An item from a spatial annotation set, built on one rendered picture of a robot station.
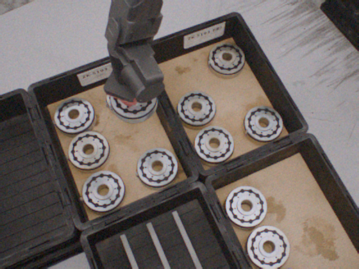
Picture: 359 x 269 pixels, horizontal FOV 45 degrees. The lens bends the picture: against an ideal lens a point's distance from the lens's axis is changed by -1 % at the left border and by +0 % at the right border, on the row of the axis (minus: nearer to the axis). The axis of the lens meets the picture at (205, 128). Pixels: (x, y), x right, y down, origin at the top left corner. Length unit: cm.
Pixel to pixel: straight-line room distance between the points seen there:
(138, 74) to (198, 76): 50
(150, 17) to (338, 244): 72
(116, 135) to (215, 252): 39
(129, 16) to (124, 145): 52
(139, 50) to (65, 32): 78
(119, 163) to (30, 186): 23
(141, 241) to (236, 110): 43
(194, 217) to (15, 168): 47
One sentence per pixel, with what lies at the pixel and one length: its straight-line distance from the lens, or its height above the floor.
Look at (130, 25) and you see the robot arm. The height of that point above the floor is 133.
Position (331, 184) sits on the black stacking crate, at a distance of 111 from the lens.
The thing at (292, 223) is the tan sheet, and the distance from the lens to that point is 113.
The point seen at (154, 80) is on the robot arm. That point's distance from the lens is 75.
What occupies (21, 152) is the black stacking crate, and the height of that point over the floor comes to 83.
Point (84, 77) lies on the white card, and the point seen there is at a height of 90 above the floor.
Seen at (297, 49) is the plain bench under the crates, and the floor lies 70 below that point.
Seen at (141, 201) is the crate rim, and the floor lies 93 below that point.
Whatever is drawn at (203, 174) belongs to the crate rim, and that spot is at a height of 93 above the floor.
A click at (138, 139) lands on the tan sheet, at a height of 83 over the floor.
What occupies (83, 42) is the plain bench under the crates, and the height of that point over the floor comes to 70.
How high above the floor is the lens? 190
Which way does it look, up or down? 66 degrees down
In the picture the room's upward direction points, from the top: 8 degrees clockwise
